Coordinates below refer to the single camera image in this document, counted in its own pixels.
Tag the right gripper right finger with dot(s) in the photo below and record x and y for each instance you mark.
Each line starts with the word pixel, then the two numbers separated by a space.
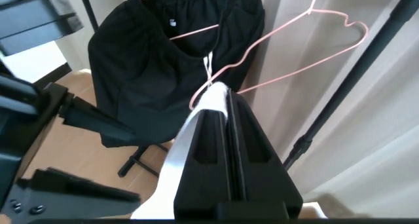
pixel 262 178

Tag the beige curtain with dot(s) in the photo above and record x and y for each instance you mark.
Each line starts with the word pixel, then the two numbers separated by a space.
pixel 360 135

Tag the white garment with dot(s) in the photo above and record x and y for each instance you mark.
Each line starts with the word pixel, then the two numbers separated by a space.
pixel 173 171

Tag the black clothes rack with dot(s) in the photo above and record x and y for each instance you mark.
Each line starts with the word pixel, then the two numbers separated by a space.
pixel 360 67

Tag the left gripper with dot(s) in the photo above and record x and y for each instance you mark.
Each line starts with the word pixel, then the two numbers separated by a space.
pixel 23 129

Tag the black shorts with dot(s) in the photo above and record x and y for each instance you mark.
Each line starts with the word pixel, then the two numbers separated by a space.
pixel 137 80

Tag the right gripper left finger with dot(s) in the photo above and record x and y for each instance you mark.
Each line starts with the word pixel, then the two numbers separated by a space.
pixel 203 178

